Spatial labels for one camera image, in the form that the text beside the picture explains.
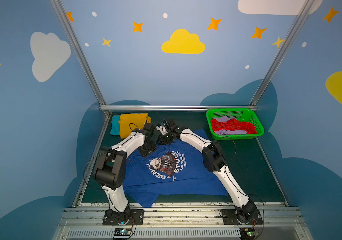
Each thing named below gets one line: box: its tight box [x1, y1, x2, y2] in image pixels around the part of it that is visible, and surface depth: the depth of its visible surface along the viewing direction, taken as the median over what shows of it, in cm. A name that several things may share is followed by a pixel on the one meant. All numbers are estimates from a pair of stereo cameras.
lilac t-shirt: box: [213, 115, 248, 136], surface depth 103 cm
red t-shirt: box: [210, 118, 257, 135], surface depth 110 cm
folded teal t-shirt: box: [110, 115, 121, 136], surface depth 110 cm
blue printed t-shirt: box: [123, 137, 229, 208], surface depth 90 cm
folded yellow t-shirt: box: [118, 113, 152, 140], surface depth 116 cm
